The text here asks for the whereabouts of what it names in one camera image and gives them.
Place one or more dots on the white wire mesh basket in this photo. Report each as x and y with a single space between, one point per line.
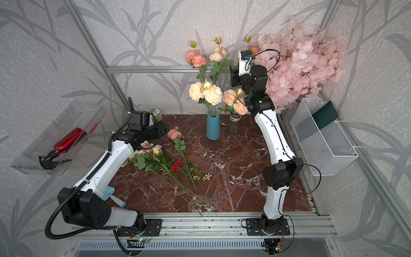
328 150

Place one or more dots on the teal handled scraper tool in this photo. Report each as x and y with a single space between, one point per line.
109 194

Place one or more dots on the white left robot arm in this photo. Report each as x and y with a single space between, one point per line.
84 205

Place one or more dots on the large peach rose spray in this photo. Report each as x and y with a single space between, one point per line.
206 94

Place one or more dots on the red carnation stem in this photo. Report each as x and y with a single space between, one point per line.
192 173

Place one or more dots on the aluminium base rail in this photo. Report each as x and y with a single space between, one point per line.
231 225

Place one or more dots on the red spray bottle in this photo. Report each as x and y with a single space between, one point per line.
48 162

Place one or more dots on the pink cherry blossom tree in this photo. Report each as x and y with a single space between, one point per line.
299 61

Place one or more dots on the teal ceramic vase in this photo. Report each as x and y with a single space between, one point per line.
213 125

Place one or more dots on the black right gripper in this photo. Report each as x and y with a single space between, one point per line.
234 76

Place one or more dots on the peach rose spray stem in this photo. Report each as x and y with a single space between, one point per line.
219 61

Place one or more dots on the clear glass vase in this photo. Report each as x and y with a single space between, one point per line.
233 125

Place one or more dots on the pink white peony stem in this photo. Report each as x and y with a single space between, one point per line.
138 152

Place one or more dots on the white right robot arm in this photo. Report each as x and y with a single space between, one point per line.
285 166

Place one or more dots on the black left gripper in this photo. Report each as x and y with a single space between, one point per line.
162 130

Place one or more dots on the magenta rose bud stem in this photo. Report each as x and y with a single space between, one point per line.
163 169

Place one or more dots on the small yellow lidded jar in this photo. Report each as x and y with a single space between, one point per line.
157 114

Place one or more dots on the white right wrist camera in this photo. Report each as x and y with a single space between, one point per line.
244 65

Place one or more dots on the peach single rose stem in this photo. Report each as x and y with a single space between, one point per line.
235 102

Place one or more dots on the clear plastic wall bin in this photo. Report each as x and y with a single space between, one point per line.
86 116

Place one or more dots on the pink rose spray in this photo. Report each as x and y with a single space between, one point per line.
251 50
179 144

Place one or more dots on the pink rose spray stem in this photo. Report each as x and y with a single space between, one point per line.
197 60

